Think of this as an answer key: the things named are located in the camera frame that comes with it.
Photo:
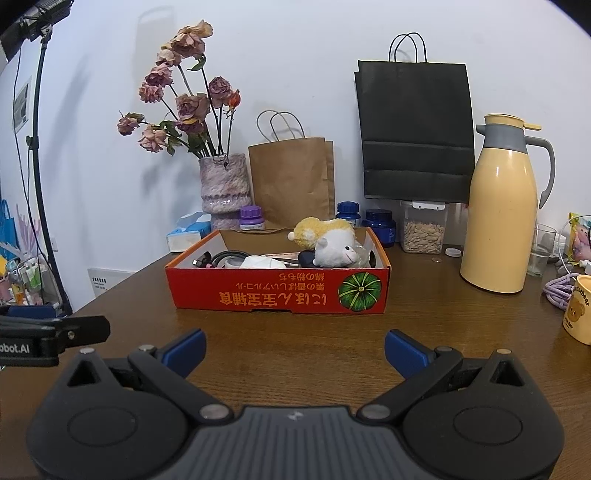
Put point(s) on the yellow thermos jug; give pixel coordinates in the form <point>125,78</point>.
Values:
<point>494,221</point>

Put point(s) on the yellow bear mug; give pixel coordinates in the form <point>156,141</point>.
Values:
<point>579,314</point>

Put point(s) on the purple cap bottle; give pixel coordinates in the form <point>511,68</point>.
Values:
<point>251,214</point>

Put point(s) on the white wall sign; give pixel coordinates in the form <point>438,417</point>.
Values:
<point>22,108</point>

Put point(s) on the red cardboard box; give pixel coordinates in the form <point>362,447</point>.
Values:
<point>258,295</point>

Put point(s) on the black light stand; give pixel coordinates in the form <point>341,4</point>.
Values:
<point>46,9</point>

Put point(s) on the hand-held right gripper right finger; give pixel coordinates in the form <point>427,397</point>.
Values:
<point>406,348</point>

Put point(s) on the clear drinking glass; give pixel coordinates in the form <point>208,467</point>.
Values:
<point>540,258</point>

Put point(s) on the shiny crumpled wrapper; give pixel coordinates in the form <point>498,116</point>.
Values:
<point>364,256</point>

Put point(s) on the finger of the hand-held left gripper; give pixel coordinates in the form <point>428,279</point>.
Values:
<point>85,330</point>
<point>32,311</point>

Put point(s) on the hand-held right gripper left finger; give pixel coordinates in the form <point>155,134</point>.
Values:
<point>187,348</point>

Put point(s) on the blue white tissue box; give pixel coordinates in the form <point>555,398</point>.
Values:
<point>184,240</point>

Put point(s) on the pink mottled vase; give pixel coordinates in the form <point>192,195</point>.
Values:
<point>226,184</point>

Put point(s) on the brown paper bag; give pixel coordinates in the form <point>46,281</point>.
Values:
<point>291,184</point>

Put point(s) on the white bottle cap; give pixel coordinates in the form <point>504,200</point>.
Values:
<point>453,252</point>

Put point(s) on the white wall socket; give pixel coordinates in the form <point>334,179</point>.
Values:
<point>54,243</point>

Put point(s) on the colourful snack bag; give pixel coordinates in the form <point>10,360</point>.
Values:
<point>579,240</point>

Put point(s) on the yellow white plush sheep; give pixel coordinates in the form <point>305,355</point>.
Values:
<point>332,249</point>

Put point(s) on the dried pink rose bouquet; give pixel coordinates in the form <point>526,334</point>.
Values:
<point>189,44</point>

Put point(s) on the white tape roll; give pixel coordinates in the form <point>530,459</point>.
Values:
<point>232,264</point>

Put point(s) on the black paper bag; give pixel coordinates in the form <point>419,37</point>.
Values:
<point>415,129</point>

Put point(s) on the blue tote bag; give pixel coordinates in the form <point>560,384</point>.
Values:
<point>8,226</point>

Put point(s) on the blue cap bottle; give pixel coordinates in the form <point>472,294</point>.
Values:
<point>381,228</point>
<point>347,212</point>

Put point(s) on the white wall panel box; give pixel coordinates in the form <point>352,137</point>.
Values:
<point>111,281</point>

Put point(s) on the clear seed container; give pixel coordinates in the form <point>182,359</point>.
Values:
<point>422,235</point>

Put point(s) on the navy blue case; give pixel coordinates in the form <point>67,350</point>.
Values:
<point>305,258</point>

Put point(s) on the white paper towel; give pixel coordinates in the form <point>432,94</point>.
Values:
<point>263,263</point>

